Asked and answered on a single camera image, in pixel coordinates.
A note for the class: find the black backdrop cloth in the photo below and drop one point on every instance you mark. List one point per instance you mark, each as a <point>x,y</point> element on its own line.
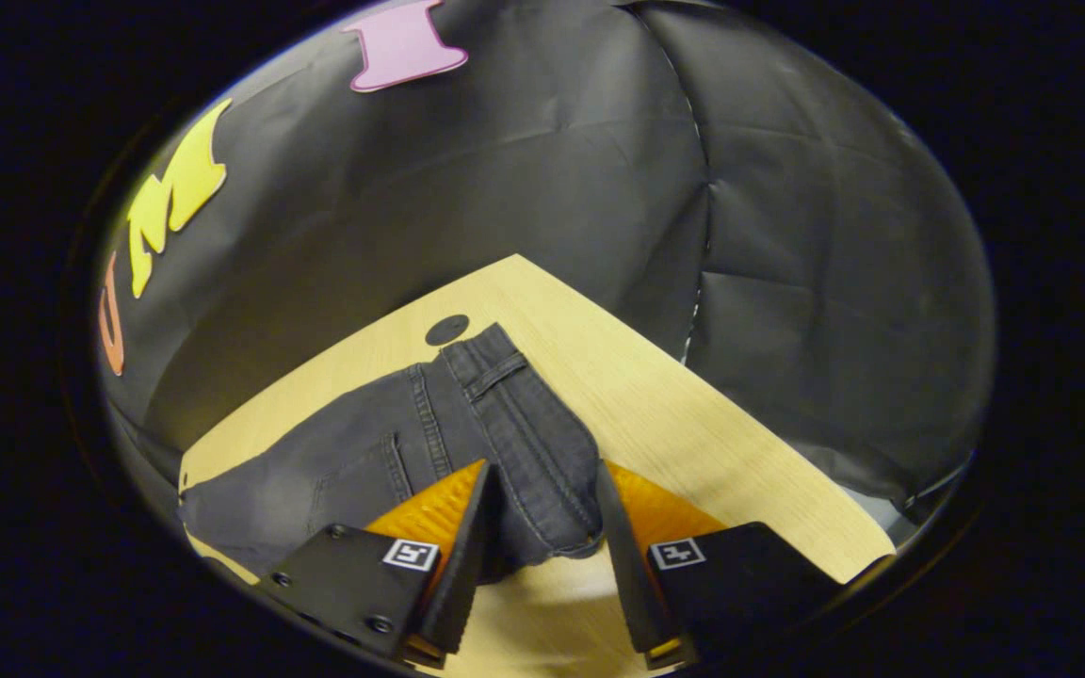
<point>552,169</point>

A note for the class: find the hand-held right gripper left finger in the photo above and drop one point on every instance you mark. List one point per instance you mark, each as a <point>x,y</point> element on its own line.
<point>467,565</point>

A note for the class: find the dark grey jeans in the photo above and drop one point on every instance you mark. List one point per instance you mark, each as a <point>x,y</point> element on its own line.
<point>505,443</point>

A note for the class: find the black round table grommet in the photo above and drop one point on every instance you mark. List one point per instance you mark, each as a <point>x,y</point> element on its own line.
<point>446,330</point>

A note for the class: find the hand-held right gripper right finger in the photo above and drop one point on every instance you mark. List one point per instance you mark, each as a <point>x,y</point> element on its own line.
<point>632,574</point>

